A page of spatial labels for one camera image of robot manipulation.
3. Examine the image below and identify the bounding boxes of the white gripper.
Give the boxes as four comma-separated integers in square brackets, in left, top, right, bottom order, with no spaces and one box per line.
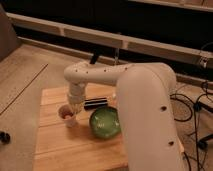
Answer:
[67,83,86,116]

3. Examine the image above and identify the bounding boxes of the white ceramic cup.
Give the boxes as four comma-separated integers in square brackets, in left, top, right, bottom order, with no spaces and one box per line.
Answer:
[58,105,77,127]

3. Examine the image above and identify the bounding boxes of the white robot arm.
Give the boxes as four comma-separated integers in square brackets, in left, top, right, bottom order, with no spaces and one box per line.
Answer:
[64,62,185,171]

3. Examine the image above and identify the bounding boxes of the green ceramic bowl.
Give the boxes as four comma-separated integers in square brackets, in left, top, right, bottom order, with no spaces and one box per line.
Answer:
[89,106,121,139]

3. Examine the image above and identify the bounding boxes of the dark object on floor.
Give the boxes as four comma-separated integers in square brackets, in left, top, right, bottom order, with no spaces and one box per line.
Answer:
[0,131,10,144]

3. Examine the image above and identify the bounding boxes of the black cables on floor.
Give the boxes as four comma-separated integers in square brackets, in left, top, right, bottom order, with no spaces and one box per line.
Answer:
[169,79,213,171]

